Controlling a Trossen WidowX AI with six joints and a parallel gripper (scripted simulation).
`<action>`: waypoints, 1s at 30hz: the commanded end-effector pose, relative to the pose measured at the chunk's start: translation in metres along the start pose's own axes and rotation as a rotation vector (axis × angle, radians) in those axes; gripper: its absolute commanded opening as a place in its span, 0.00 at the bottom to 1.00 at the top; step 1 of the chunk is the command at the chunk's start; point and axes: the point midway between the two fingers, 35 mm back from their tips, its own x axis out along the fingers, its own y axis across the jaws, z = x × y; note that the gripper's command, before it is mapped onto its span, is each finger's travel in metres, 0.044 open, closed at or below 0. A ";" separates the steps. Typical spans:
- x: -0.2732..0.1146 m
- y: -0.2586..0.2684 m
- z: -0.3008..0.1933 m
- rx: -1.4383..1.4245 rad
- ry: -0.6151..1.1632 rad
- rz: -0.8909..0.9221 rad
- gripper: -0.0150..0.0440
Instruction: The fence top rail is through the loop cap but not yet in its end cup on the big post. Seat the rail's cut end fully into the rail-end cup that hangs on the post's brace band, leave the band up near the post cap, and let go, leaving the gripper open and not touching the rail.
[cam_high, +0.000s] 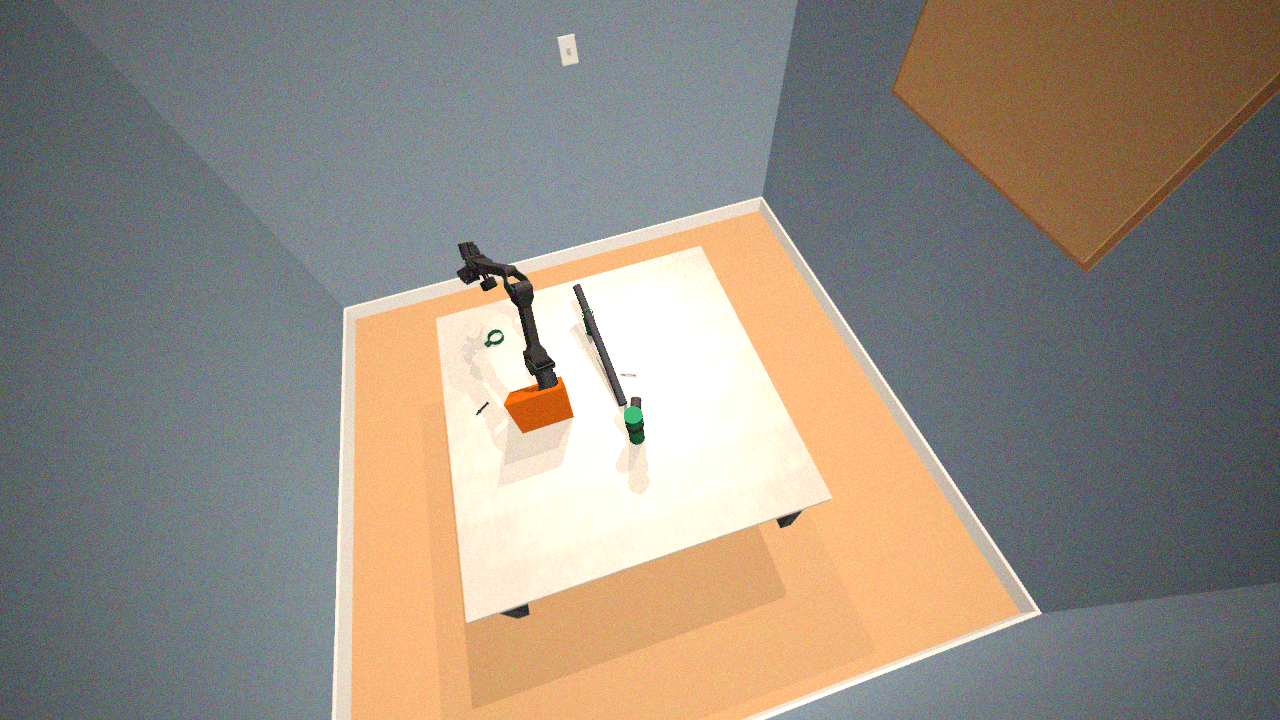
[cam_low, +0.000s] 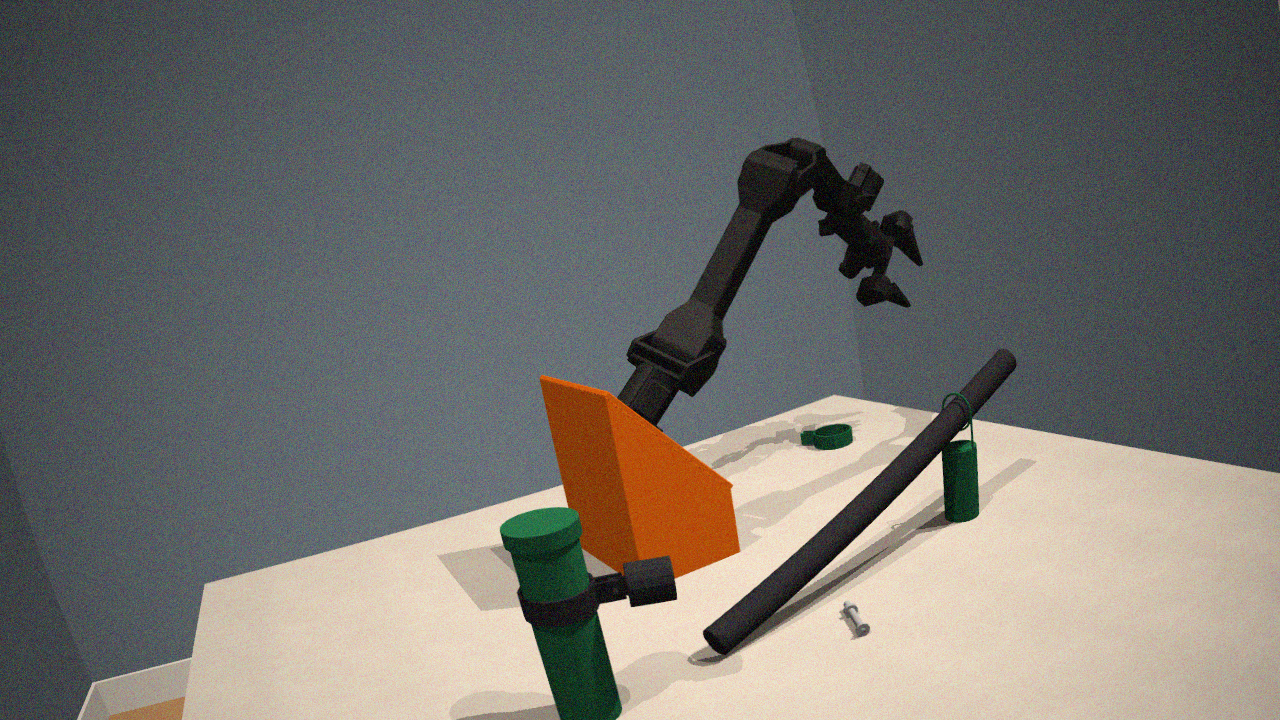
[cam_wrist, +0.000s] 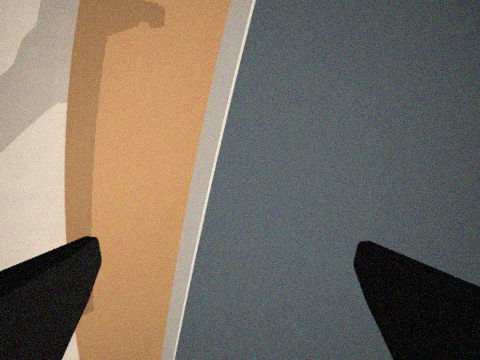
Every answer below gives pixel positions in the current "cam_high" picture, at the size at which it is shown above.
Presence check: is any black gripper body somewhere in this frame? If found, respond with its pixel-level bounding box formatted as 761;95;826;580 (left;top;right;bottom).
474;245;497;292

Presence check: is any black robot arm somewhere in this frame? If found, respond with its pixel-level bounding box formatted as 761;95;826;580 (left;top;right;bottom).
457;241;559;391

